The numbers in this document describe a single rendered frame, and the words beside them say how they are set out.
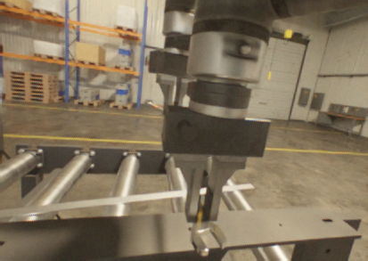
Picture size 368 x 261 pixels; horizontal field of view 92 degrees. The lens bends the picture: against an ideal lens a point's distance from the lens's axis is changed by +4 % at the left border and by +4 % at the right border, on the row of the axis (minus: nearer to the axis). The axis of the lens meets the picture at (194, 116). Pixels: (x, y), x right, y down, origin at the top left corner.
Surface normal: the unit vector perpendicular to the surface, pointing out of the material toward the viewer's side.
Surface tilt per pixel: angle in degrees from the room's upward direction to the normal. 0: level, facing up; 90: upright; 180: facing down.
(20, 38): 90
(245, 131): 90
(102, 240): 0
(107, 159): 90
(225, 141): 90
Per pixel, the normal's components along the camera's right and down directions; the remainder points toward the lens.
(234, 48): 0.23, 0.21
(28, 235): 0.14, -0.97
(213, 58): -0.38, 0.12
